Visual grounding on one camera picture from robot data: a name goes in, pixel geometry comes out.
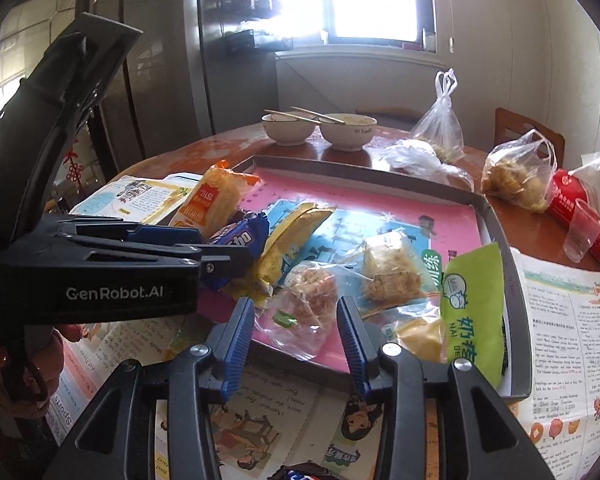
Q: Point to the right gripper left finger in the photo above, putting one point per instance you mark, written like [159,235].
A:
[114,438]

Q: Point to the wooden chair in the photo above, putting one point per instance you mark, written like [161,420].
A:
[510,126]
[393,117]

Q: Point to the window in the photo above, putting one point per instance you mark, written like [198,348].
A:
[387,28]

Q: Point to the right white bowl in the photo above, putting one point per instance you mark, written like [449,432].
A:
[348,132]

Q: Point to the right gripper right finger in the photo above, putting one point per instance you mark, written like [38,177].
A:
[478,437]

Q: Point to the red tissue pack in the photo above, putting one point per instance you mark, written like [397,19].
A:
[568,186]

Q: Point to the right student newspaper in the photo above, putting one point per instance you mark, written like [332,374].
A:
[562,413]

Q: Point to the blue Oreo cookie packet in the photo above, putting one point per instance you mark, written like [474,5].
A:
[230,253]

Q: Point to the orange bread snack packet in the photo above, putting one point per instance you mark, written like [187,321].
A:
[214,200]

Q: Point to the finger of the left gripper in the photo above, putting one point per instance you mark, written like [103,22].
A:
[138,251]
[112,232]

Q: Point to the grey refrigerator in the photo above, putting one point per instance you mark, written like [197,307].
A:
[200,67]

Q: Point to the green milk candy packet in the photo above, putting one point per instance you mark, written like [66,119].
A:
[471,308]

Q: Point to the yellow snack packet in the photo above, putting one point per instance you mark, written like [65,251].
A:
[280,250]

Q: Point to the student newspaper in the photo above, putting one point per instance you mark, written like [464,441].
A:
[114,437]
[562,413]

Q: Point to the white bowl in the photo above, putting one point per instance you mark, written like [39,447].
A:
[286,131]
[348,132]

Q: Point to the clear plastic cup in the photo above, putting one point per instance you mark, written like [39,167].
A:
[583,231]

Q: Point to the clear pastry packet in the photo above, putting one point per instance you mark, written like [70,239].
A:
[392,273]
[298,318]

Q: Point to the crumpled clear plastic bag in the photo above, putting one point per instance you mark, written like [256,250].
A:
[423,160]

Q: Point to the plastic bag of pastries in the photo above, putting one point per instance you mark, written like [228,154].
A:
[520,171]

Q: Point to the pink children's book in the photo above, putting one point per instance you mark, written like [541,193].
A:
[436,230]

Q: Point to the tied clear plastic bag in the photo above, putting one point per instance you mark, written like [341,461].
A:
[440,127]

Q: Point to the wooden chopstick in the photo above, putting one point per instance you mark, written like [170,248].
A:
[317,115]
[292,116]

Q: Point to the wooden chair back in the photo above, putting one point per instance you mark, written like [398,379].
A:
[510,126]

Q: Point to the person's left hand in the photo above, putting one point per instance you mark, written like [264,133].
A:
[49,362]

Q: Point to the left white bowl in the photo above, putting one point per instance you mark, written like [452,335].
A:
[286,131]

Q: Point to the clear yellow cake packet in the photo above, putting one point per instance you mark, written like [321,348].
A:
[418,328]

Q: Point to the left student newspaper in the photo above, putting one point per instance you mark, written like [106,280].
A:
[114,437]

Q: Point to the brown Snickers bar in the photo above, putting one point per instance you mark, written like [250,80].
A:
[303,471]

